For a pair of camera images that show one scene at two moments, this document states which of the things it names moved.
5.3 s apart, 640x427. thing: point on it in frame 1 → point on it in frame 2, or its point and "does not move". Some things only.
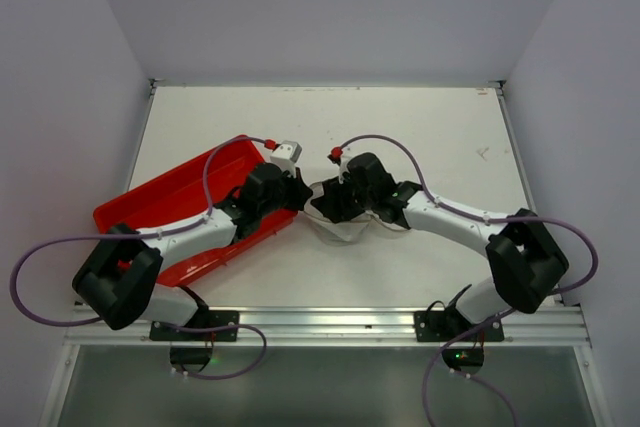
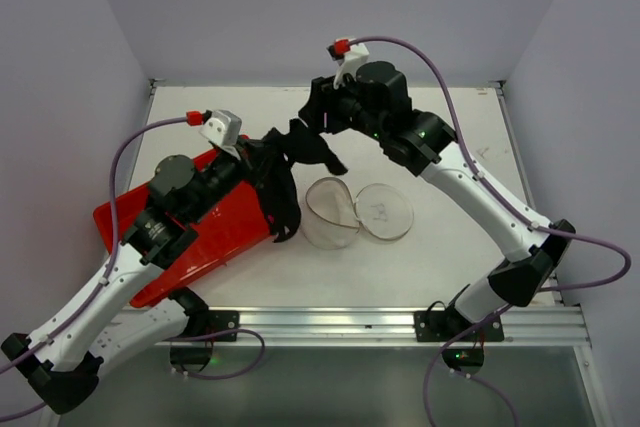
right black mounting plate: [443, 326] does not move
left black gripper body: [287, 194] → [226, 172]
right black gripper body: [331, 202] → [320, 106]
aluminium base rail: [327, 326] does not move
